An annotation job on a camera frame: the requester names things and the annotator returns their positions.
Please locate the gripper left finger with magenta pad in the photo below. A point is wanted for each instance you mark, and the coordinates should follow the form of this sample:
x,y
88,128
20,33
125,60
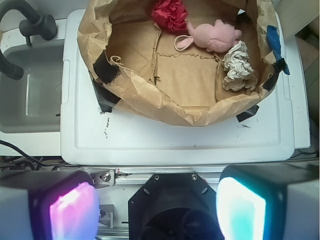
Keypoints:
x,y
48,205

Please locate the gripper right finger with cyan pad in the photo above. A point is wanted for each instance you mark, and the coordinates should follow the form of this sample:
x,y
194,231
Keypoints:
x,y
269,202

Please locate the white plastic bin lid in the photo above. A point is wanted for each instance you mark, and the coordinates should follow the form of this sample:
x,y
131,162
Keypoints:
x,y
89,136

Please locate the black tape piece lower right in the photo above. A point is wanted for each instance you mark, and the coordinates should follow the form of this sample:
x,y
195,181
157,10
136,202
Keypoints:
x,y
248,113

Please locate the black tape piece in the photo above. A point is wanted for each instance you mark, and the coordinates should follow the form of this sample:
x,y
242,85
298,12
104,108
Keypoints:
x,y
106,72
248,113

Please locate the grey sink basin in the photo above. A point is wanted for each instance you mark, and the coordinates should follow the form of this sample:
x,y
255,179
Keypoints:
x,y
33,103

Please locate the crumpled white paper ball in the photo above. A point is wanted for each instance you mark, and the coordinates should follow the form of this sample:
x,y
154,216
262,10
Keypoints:
x,y
239,72

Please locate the black tape piece left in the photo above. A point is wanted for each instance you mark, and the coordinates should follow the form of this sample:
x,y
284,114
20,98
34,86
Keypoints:
x,y
106,72

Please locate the brown paper bag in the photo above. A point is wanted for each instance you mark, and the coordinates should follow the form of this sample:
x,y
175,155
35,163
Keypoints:
x,y
177,88

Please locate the blue tape strip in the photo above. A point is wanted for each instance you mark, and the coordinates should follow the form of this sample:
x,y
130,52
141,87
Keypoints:
x,y
273,39

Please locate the pink plush bunny toy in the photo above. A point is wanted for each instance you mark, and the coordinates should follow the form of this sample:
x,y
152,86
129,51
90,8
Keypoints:
x,y
219,38

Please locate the crumpled red paper ball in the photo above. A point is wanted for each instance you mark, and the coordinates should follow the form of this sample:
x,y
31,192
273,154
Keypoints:
x,y
170,14

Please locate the aluminium frame rail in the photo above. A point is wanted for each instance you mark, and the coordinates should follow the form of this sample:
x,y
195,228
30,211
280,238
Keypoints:
x,y
110,176

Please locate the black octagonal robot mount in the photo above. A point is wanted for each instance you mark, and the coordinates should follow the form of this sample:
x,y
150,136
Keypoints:
x,y
174,206

